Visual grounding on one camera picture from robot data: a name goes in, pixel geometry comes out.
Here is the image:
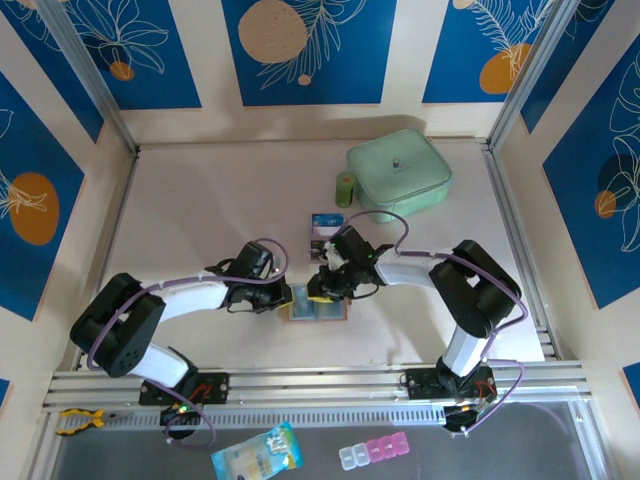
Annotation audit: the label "pink white pill organizer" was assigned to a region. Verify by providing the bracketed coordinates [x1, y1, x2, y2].
[338, 432, 411, 471]

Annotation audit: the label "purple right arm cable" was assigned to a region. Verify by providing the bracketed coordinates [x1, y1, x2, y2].
[344, 209, 529, 441]

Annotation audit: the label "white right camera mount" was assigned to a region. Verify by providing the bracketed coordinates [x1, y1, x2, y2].
[322, 241, 350, 269]

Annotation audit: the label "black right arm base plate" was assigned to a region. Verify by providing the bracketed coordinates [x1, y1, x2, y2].
[403, 367, 501, 401]

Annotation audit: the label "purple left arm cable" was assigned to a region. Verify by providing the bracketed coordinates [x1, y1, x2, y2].
[87, 235, 291, 454]

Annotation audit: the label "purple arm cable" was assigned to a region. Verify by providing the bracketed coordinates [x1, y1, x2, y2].
[87, 235, 291, 454]
[344, 209, 529, 441]

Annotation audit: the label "mint green zip pouch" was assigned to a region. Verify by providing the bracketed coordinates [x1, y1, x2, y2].
[346, 128, 454, 225]

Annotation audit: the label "aluminium frame post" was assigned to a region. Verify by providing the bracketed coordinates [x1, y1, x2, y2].
[487, 0, 581, 151]
[37, 0, 139, 154]

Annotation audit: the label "blue white snack packet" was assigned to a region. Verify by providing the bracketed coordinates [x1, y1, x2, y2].
[210, 421, 305, 480]

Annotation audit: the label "grey slotted cable duct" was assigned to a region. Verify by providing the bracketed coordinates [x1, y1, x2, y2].
[104, 405, 446, 429]

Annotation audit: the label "long aluminium mounting rail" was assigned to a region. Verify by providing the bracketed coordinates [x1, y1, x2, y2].
[42, 357, 596, 416]

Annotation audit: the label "yellow handled pliers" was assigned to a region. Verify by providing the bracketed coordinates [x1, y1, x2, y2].
[54, 407, 130, 437]

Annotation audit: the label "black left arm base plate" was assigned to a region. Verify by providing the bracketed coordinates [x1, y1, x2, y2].
[138, 370, 231, 406]

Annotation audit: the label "aluminium side rail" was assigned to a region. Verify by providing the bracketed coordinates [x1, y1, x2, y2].
[72, 147, 142, 372]
[482, 139, 559, 361]

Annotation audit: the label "tan leather card holder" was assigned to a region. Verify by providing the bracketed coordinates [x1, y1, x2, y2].
[282, 283, 350, 324]

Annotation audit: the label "small green cylinder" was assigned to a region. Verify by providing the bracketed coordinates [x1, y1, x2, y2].
[333, 170, 355, 209]

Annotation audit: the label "clear plastic box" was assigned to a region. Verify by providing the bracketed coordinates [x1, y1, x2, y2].
[298, 206, 337, 232]

